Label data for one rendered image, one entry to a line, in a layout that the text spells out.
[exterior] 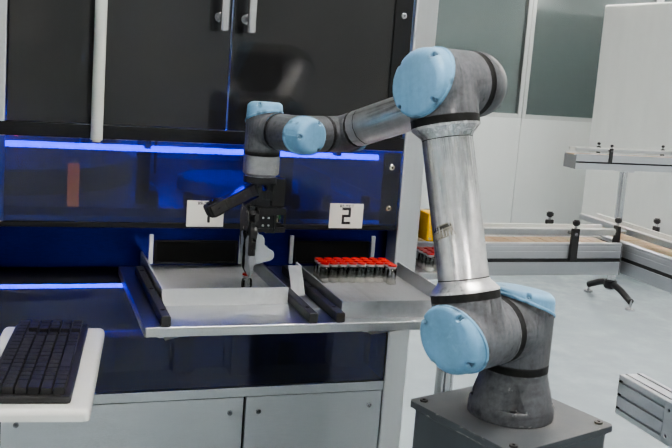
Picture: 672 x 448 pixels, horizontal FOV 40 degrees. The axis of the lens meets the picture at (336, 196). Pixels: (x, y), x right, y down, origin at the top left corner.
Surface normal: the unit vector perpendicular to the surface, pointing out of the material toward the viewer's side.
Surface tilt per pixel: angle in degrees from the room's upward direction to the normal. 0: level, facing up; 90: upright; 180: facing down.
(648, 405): 90
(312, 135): 89
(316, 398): 90
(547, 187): 90
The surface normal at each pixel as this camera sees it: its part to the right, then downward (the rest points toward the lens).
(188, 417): 0.33, 0.16
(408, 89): -0.74, -0.08
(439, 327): -0.71, 0.18
